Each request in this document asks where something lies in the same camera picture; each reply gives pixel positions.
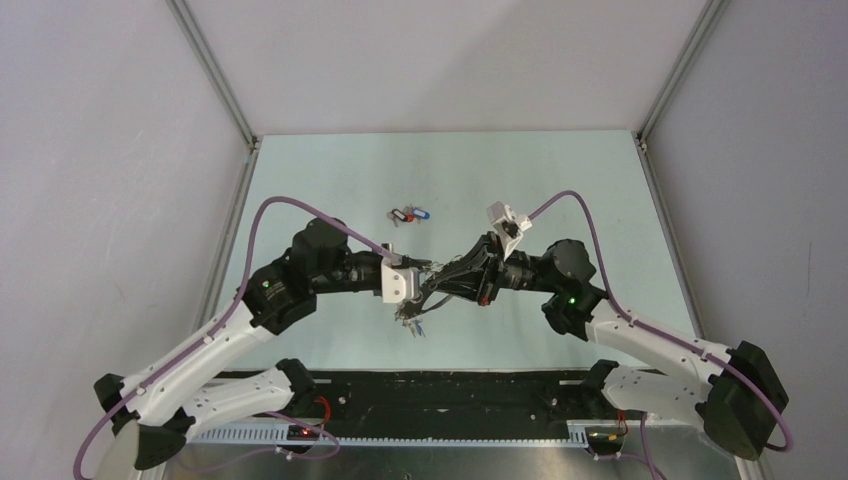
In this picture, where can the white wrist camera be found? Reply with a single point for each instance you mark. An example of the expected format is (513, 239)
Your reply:
(509, 227)
(398, 284)

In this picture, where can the white slotted cable duct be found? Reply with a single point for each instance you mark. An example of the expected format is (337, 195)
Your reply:
(285, 434)

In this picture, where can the large grey keyring with keys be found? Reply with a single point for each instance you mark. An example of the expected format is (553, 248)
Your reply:
(409, 313)

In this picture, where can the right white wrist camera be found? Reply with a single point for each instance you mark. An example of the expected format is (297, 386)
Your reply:
(509, 227)

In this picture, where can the pile of removed keys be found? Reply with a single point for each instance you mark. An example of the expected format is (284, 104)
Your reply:
(408, 214)

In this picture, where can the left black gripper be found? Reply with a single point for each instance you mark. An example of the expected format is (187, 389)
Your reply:
(407, 261)

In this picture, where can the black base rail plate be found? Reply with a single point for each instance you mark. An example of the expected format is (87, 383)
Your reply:
(452, 404)

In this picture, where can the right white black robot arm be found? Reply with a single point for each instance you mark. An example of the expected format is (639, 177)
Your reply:
(732, 394)

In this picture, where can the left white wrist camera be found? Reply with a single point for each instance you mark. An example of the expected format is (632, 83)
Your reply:
(398, 284)

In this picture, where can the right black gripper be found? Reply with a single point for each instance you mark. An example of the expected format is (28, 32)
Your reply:
(483, 283)

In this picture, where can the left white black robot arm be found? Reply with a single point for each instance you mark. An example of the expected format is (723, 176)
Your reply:
(160, 409)

